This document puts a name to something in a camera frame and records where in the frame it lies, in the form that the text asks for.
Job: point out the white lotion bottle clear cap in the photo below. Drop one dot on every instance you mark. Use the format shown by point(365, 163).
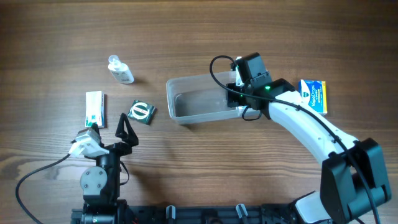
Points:
point(120, 70)

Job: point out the clear plastic container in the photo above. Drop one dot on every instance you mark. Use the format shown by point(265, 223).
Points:
point(197, 99)

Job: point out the dark green square sachet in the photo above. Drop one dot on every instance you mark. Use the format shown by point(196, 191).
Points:
point(142, 112)

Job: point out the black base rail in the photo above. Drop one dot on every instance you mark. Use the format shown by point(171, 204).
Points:
point(266, 213)

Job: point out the white green medicine box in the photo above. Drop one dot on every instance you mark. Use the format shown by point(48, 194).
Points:
point(94, 112)

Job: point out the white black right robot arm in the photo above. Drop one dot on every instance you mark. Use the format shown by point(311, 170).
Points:
point(354, 178)

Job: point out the blue yellow VapoDrops box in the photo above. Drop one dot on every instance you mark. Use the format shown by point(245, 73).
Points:
point(313, 92)

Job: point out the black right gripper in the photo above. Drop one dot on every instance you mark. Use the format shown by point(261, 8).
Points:
point(232, 99)

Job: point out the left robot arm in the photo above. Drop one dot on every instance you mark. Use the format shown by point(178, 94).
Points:
point(101, 183)

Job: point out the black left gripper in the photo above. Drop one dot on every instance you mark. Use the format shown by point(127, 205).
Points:
point(112, 147)

